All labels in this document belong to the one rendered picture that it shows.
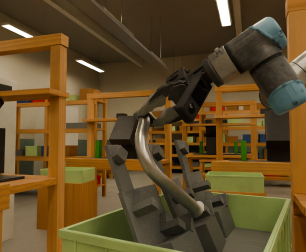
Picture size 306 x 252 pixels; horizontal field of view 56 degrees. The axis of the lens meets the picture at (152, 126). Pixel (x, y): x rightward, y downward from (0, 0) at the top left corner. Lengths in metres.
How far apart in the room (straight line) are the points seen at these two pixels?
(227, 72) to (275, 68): 0.10
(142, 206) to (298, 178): 1.17
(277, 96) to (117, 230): 0.53
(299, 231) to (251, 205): 0.69
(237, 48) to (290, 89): 0.13
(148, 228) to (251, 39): 0.47
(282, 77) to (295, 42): 1.16
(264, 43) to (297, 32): 1.16
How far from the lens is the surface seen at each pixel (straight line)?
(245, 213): 1.11
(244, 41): 0.65
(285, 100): 0.62
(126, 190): 0.69
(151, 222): 0.73
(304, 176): 1.71
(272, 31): 0.65
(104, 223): 0.79
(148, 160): 0.64
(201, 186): 0.96
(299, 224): 1.75
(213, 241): 0.84
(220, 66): 0.65
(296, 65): 0.77
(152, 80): 12.14
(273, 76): 0.63
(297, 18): 1.82
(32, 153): 6.87
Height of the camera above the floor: 1.15
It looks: 3 degrees up
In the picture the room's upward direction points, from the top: straight up
